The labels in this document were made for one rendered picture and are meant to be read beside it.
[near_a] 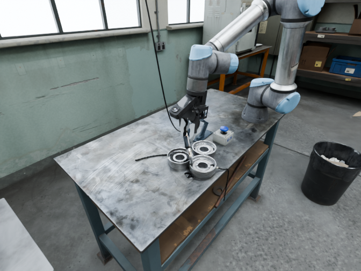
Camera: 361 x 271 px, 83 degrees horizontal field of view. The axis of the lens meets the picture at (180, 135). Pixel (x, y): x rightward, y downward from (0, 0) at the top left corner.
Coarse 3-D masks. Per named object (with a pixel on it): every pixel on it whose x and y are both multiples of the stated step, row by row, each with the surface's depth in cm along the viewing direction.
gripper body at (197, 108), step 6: (186, 90) 76; (198, 96) 78; (204, 96) 79; (198, 102) 79; (204, 102) 81; (192, 108) 77; (198, 108) 77; (204, 108) 79; (186, 114) 79; (192, 114) 77; (198, 114) 78; (204, 114) 81; (192, 120) 78
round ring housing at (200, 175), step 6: (198, 156) 84; (204, 156) 84; (192, 162) 82; (198, 162) 82; (204, 162) 82; (192, 168) 77; (198, 168) 79; (198, 174) 77; (204, 174) 76; (210, 174) 77
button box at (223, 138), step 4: (216, 132) 98; (220, 132) 98; (228, 132) 98; (232, 132) 98; (216, 136) 97; (220, 136) 96; (224, 136) 96; (228, 136) 96; (232, 136) 99; (216, 140) 98; (220, 140) 97; (224, 140) 95; (228, 140) 97; (224, 144) 96
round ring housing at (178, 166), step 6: (174, 150) 88; (180, 150) 89; (186, 150) 88; (168, 156) 85; (174, 156) 85; (180, 156) 87; (186, 156) 85; (192, 156) 84; (168, 162) 83; (174, 162) 80; (186, 162) 80; (174, 168) 83; (180, 168) 82
